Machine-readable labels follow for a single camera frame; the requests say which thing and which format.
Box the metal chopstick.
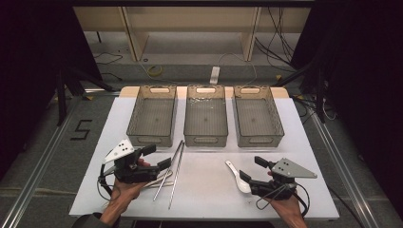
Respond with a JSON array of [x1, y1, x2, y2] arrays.
[[152, 139, 184, 202]]

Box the black metal stand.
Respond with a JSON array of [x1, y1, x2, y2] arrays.
[[272, 60, 328, 124], [56, 67, 118, 126]]

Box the thin black floor cable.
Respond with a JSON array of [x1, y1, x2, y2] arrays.
[[93, 51, 124, 82]]

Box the white power cable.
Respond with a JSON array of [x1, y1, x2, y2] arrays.
[[218, 51, 259, 87]]

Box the bundle of black cables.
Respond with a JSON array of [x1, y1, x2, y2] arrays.
[[255, 6, 307, 74]]

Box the yellow tape roll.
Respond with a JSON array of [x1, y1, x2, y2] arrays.
[[147, 65, 164, 77]]

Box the person's right hand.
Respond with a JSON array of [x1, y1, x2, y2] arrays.
[[267, 170, 305, 220]]

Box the grey translucent plastic basket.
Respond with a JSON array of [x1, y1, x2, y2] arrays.
[[232, 85, 285, 148], [183, 84, 229, 148], [125, 85, 179, 148]]

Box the aluminium floor rail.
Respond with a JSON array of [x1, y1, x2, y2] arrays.
[[308, 112, 381, 228], [0, 94, 86, 228]]

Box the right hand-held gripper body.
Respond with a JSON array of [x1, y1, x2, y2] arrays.
[[250, 157, 318, 201]]

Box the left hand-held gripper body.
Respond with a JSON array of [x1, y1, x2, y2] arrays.
[[103, 138, 161, 185]]

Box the white ceramic spoon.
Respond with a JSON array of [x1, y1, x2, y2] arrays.
[[224, 160, 252, 194]]

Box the metal fork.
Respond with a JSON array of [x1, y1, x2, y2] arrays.
[[144, 170, 175, 188]]

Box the person's left hand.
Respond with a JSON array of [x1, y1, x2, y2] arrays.
[[108, 158, 152, 208]]

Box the white power strip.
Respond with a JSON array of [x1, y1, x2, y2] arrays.
[[209, 66, 221, 86]]

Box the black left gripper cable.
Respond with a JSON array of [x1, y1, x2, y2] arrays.
[[97, 162, 117, 201]]

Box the beige wooden desk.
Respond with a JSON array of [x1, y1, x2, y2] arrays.
[[73, 6, 312, 63]]

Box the metal cutlery piece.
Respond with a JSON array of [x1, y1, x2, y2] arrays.
[[142, 180, 175, 192]]

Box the metal tongs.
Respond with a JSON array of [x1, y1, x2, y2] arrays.
[[167, 142, 186, 211]]

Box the black curtain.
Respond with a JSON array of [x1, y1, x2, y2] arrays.
[[0, 0, 103, 180], [290, 0, 403, 219]]

